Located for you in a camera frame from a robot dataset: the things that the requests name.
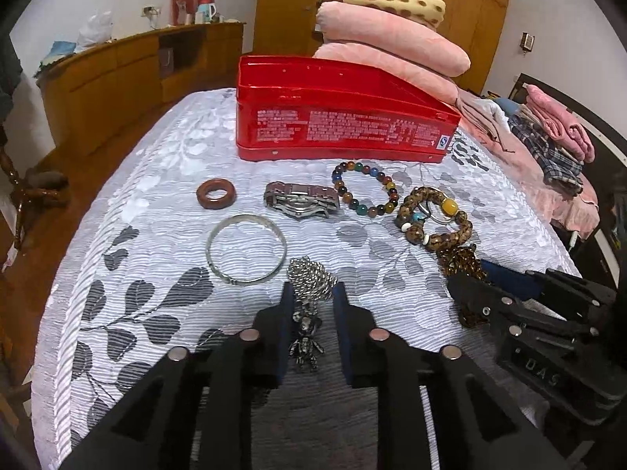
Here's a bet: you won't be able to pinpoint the white plastic bag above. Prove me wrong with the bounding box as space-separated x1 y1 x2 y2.
75 9 115 50

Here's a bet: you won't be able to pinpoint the multicolour bead bracelet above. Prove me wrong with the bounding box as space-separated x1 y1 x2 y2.
331 159 402 218

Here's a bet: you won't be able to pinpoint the folded pink garment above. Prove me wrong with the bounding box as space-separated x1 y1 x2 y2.
524 84 596 163

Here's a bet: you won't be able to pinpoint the dark grey coat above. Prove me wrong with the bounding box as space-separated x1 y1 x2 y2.
0 34 23 119

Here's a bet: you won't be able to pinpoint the silver bangle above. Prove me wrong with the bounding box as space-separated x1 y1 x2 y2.
205 214 288 285

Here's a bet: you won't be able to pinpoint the red picture with white figure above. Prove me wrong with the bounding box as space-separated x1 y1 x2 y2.
170 0 196 27

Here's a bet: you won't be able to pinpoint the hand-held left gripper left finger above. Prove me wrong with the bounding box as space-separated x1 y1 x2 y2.
59 281 297 470

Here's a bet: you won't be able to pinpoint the silver chain with bear pendant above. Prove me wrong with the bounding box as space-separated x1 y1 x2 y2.
286 255 339 371

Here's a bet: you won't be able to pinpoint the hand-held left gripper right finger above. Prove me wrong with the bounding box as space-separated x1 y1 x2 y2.
332 284 585 470

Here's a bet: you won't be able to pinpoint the giraffe-print blanket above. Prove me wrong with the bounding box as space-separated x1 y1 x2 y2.
316 0 447 31

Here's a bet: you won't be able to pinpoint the folded plaid clothes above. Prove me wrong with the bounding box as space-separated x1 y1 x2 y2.
506 107 585 193

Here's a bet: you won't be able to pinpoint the brown bracelet with yellow bead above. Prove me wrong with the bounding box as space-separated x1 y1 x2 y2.
395 185 474 255

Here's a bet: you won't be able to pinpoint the pink bed sheet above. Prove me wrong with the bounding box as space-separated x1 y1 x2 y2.
455 85 601 242

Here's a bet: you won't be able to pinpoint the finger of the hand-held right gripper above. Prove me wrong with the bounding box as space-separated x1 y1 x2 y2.
447 273 521 328
480 259 544 300

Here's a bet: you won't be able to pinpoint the folded pink blanket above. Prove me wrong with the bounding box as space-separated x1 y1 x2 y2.
312 42 462 107
317 1 471 78

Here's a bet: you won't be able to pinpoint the red tin box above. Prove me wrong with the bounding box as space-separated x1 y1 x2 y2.
236 55 462 163

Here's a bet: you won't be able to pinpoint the wooden sideboard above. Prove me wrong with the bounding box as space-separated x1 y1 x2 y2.
38 22 245 146

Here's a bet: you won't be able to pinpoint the silver metal watch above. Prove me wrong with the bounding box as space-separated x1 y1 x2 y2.
263 181 340 221

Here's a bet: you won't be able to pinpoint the dark slippers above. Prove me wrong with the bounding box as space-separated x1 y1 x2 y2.
36 168 70 193

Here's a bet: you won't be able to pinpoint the wooden coat rack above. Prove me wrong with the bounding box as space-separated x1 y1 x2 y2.
0 127 67 251

